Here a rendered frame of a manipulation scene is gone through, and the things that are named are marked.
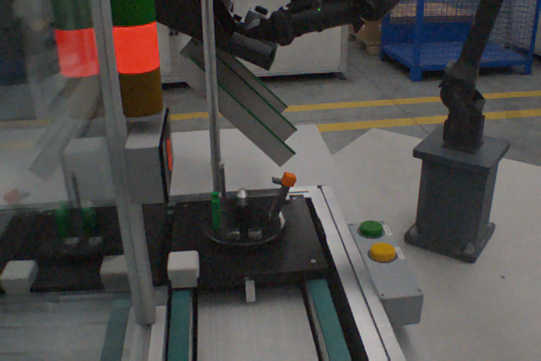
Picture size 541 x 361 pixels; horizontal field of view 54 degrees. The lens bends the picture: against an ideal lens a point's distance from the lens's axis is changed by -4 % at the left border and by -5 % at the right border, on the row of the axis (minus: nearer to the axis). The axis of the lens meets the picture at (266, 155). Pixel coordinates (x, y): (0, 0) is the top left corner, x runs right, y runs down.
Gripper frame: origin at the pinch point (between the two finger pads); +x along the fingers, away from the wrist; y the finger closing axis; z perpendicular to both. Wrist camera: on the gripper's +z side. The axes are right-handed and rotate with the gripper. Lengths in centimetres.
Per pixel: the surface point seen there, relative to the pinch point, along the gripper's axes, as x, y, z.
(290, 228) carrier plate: -1.3, 23.7, -31.1
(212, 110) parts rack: 11.4, 9.1, -11.8
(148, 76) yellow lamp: 2, 51, 3
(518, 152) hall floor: -89, -248, -138
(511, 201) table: -43, -13, -51
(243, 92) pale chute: 9.3, -6.7, -13.0
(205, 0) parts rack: 6.6, 10.2, 8.1
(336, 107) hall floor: 33, -317, -104
